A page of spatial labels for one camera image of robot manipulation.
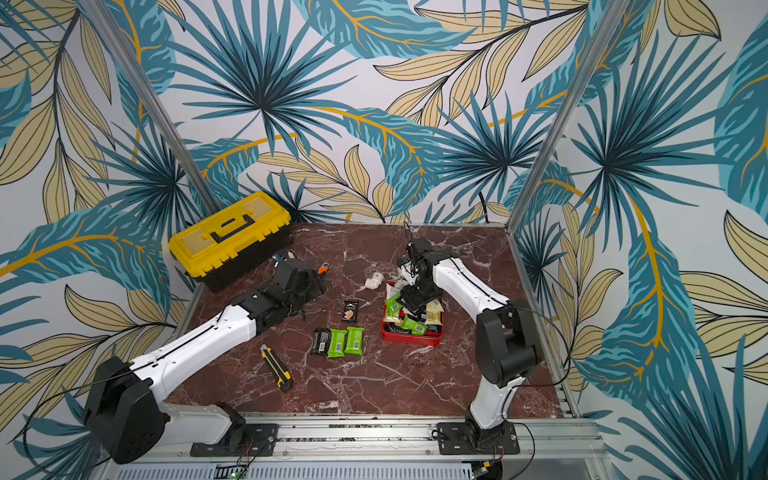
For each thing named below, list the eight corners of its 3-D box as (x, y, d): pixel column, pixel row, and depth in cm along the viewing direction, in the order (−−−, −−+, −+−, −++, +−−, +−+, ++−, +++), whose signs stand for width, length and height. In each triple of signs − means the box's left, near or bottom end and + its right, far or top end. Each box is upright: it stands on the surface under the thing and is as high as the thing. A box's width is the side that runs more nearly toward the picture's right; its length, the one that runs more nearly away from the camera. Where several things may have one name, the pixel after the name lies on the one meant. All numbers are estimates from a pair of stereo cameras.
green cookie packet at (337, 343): (327, 357, 89) (326, 354, 87) (330, 331, 94) (329, 328, 92) (345, 357, 89) (344, 355, 87) (347, 331, 94) (346, 328, 93)
